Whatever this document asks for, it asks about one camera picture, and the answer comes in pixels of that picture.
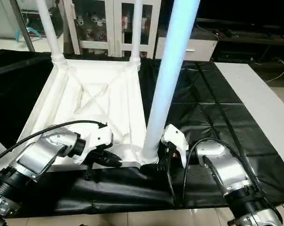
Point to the white plastic table top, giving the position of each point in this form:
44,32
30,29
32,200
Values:
85,94

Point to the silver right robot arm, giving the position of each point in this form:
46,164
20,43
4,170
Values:
226,169

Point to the black plastic mat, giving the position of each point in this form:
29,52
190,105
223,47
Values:
212,103

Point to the white side board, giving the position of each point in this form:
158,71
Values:
259,103

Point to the white drawer unit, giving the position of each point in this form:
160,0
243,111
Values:
201,49

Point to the white glass door cabinet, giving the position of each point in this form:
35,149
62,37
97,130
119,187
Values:
104,23

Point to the teal small stool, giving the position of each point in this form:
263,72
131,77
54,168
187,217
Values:
28,33

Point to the grey metal storage rack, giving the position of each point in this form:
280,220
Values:
48,19

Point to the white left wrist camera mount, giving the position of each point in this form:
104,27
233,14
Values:
97,141

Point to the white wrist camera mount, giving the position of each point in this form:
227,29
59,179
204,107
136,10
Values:
97,141
176,139

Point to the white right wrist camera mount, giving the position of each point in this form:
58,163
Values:
176,139

